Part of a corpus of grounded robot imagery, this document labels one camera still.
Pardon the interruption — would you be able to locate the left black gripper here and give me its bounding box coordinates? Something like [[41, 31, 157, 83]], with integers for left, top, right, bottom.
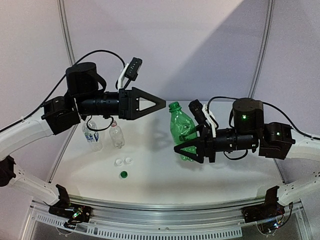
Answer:
[[76, 85, 167, 119]]

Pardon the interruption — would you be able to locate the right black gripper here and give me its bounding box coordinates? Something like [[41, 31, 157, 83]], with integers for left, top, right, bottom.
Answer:
[[173, 123, 257, 164]]

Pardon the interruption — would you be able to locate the green plastic bottle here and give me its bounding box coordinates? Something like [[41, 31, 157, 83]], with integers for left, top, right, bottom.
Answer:
[[168, 101, 197, 146]]

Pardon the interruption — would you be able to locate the crushed clear bottle red label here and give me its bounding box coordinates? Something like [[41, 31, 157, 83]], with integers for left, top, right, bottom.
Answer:
[[109, 120, 125, 149]]

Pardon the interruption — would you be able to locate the clear labelled water bottle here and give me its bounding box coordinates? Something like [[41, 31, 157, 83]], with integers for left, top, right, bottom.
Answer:
[[82, 120, 103, 152]]

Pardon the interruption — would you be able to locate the white bottle cap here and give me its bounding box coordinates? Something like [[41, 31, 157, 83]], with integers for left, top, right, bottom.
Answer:
[[114, 158, 124, 167], [124, 157, 133, 165]]

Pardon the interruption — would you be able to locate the green bottle cap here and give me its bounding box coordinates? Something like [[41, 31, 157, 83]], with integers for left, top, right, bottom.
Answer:
[[120, 171, 128, 179]]

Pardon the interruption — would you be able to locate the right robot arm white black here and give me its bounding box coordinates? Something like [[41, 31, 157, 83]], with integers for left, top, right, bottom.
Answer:
[[174, 98, 320, 164]]

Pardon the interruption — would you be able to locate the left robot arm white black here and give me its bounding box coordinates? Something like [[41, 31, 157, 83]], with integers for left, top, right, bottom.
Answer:
[[0, 62, 166, 217]]

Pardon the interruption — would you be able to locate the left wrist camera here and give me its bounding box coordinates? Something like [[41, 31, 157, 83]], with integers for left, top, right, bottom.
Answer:
[[116, 57, 143, 90]]

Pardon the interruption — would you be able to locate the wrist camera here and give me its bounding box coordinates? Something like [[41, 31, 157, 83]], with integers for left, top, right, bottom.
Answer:
[[188, 99, 219, 138], [116, 57, 143, 90]]

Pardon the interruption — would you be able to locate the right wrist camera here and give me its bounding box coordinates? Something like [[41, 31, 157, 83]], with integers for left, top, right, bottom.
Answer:
[[188, 99, 219, 138]]

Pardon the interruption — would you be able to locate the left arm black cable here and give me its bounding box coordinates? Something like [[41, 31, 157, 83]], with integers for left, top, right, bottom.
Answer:
[[0, 49, 126, 132]]

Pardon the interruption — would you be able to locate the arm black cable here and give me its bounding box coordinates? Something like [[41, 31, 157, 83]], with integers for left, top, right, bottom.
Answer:
[[0, 49, 126, 132], [207, 96, 320, 161]]

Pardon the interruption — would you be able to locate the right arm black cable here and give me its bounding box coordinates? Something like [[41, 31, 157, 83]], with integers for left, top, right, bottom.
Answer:
[[207, 96, 320, 161]]

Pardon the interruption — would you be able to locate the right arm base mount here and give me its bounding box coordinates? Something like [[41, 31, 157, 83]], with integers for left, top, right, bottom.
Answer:
[[241, 199, 294, 236]]

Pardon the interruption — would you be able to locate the left aluminium wall post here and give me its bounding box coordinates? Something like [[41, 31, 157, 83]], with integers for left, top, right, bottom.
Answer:
[[57, 0, 76, 65]]

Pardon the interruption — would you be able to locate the aluminium wall post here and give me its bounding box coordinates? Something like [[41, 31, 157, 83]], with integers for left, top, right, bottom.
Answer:
[[57, 0, 76, 65], [248, 0, 275, 98]]

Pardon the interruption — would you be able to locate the aluminium front rail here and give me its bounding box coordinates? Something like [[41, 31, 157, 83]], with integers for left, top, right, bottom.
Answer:
[[28, 197, 305, 240]]

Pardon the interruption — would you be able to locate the right aluminium wall post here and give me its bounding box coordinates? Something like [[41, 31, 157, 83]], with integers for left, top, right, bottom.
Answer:
[[248, 0, 275, 98]]

